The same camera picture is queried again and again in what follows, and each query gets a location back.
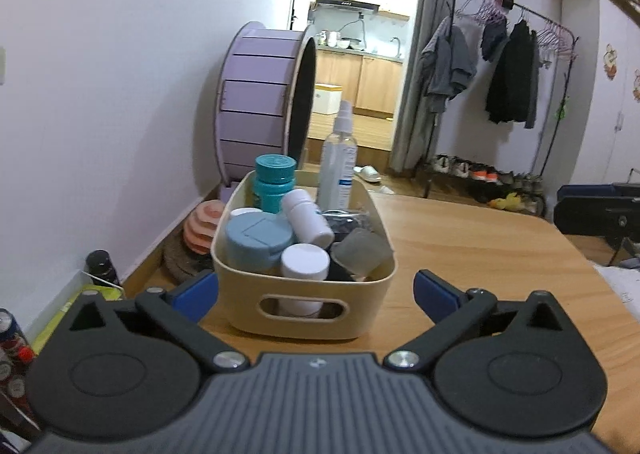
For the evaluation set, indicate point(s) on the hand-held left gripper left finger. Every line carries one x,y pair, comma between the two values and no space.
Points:
195,296

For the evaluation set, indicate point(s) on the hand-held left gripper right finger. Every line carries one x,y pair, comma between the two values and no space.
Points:
436,296

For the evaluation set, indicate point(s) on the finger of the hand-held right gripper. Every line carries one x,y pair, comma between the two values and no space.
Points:
590,216
585,191

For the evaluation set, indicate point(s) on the blue lid toothpick jar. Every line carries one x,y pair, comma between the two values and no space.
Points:
257,244

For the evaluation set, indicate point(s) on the cream storage basket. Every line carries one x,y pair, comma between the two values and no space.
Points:
300,329

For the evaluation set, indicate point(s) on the white lid jar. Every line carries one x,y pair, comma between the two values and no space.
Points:
305,261

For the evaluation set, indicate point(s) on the round black clear-lid container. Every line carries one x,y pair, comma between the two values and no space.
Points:
345,221

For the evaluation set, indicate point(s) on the plain white plastic bottle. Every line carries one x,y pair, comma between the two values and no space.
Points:
307,216

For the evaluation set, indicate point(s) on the teal pill bottle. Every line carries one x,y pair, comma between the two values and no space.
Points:
272,181

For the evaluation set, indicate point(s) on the round cardboard scratcher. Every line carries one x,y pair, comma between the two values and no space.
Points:
185,266

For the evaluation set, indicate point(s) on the wooden desk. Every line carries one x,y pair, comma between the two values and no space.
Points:
475,254

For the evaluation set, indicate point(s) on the orange cat toy tower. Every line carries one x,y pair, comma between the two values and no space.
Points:
202,226

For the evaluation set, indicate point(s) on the yellow duck toy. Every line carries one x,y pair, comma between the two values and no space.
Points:
506,202

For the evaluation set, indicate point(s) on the green hanging toy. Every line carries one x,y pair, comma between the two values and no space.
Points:
563,113

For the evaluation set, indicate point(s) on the white wardrobe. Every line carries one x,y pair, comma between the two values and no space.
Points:
610,108

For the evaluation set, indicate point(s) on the dark glass bottle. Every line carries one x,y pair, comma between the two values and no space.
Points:
102,268

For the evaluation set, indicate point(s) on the row of shoes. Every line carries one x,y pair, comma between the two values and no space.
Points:
480,173

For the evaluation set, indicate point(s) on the black clothes rack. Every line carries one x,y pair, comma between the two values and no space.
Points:
565,83

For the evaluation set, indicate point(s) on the yellow-green box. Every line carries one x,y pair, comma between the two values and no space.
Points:
65,314

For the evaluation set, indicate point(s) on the black coat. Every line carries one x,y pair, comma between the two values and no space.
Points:
512,78

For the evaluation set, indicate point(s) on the white slipper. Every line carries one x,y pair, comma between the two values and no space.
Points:
367,173

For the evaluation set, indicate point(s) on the dark shorts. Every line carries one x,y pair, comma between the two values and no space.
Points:
494,38

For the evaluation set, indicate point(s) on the soda can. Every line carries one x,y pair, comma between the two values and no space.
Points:
12,339

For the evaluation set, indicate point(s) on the grey hoodie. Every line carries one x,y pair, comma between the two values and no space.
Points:
447,63

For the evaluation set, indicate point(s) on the purple cat wheel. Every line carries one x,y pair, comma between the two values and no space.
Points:
255,98

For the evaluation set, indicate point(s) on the bunch of clothes hangers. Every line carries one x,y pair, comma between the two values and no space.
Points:
487,8

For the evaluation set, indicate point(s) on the white storage box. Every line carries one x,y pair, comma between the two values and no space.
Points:
327,98

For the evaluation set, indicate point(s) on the wooden kitchen base cabinets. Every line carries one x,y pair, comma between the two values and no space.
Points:
365,78

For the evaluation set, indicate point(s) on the pile of kitchen dishes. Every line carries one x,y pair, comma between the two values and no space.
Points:
340,41

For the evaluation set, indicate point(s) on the range hood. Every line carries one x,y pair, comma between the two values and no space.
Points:
347,5

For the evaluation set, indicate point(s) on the mouse wall sticker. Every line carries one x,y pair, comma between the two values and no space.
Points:
610,61
637,86

